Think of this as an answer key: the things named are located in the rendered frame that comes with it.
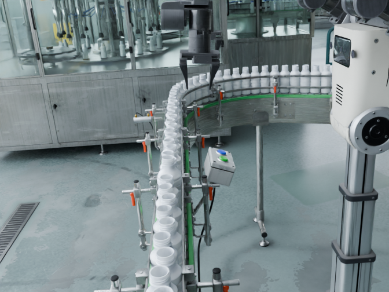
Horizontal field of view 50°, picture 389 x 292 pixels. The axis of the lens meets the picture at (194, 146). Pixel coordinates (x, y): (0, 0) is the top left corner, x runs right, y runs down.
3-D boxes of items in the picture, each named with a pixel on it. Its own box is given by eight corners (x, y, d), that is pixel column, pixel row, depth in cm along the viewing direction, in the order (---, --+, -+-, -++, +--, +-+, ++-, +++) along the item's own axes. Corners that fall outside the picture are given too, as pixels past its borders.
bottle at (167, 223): (161, 274, 102) (154, 214, 96) (185, 273, 101) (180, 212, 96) (159, 291, 96) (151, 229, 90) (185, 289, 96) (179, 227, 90)
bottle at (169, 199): (183, 244, 113) (178, 189, 107) (186, 257, 107) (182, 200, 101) (161, 247, 112) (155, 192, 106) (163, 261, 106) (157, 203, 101)
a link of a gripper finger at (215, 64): (219, 92, 109) (220, 55, 106) (191, 92, 109) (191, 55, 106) (217, 86, 116) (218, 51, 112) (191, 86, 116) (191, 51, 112)
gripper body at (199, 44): (219, 61, 107) (220, 30, 104) (179, 60, 106) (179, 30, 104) (217, 57, 113) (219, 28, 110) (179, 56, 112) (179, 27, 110)
